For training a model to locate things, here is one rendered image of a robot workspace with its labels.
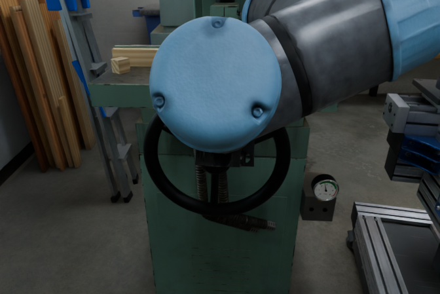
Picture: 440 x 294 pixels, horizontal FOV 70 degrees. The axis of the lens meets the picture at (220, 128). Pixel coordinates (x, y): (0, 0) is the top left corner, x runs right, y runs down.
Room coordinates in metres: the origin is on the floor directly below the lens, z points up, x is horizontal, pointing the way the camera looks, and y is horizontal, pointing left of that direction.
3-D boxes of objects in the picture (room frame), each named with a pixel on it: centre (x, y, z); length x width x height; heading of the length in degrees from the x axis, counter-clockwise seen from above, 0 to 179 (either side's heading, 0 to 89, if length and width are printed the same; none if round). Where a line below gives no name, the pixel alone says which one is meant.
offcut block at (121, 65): (0.85, 0.27, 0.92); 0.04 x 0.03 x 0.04; 146
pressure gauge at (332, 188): (0.66, -0.26, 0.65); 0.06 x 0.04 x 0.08; 86
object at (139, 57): (0.91, 0.01, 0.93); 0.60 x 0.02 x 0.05; 86
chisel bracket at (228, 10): (0.90, -0.02, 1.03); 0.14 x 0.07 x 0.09; 176
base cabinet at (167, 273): (1.00, -0.02, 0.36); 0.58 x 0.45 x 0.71; 176
